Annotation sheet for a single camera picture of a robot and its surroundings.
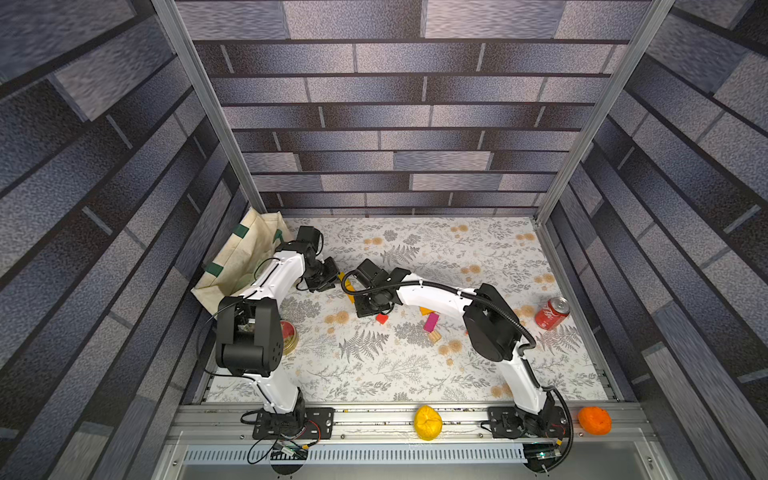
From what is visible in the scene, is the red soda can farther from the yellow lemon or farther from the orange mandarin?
the yellow lemon

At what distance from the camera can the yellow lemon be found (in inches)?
27.4

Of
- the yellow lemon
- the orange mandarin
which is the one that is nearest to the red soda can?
the orange mandarin

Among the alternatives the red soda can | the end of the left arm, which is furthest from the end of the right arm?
the red soda can

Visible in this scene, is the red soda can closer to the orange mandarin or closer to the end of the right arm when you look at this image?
the orange mandarin

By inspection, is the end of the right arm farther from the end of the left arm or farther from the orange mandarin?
the orange mandarin

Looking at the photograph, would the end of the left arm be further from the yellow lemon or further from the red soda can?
the red soda can

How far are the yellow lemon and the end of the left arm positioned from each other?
416 mm

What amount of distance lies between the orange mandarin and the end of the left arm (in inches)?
29.1

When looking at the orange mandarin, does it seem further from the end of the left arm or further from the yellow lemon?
the end of the left arm

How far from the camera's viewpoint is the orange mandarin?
0.71 m

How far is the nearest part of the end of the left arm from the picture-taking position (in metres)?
0.69

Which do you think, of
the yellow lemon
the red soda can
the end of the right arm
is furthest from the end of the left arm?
the red soda can

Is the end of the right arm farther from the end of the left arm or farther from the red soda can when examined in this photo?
the red soda can

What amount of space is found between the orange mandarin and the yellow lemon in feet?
1.19
